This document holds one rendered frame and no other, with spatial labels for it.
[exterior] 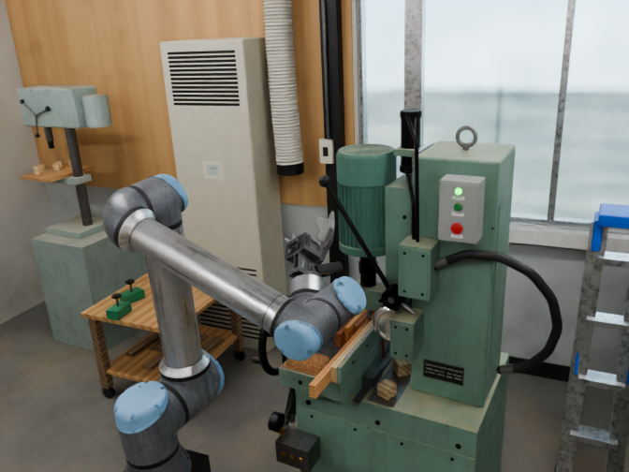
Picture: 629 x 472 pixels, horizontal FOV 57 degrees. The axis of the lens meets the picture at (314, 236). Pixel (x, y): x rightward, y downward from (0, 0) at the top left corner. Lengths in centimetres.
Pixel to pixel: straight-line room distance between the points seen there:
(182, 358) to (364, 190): 71
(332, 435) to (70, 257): 224
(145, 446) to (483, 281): 101
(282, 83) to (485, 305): 186
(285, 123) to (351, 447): 180
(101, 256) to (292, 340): 262
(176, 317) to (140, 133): 239
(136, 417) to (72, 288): 221
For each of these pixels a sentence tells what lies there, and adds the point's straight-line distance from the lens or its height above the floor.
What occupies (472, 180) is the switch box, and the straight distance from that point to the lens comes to 147.
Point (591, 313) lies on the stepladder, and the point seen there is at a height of 76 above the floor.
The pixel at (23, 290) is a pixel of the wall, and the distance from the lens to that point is 468.
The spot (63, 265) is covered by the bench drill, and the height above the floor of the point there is 56.
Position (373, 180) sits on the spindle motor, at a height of 143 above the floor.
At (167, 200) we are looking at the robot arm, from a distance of 153.
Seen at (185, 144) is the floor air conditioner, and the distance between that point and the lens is 336.
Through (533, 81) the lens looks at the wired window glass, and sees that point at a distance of 303.
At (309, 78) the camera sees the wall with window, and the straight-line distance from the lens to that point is 323.
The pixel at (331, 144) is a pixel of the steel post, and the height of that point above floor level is 124.
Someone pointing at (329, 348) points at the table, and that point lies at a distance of 185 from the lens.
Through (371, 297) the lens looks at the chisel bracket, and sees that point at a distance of 183.
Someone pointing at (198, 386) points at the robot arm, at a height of 88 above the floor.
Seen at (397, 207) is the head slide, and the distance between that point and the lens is 164.
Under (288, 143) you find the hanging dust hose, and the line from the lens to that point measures 316.
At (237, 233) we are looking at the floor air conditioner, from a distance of 333.
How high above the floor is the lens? 186
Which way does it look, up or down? 20 degrees down
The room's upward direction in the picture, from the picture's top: 3 degrees counter-clockwise
